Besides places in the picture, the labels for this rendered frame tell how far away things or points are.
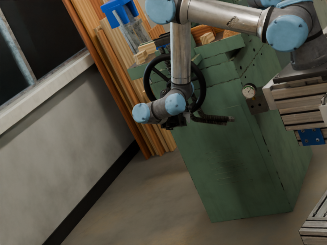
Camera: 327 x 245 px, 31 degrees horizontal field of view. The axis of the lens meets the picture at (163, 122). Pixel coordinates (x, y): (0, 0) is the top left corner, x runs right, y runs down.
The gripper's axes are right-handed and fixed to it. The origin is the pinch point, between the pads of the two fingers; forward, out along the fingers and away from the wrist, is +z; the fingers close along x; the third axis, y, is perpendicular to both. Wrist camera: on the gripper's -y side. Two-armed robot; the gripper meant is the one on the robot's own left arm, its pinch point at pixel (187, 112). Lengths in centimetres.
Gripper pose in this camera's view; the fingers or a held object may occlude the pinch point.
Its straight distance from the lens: 245.2
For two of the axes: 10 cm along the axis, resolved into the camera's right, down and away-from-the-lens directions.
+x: 8.0, -2.6, -5.3
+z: 5.6, 0.3, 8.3
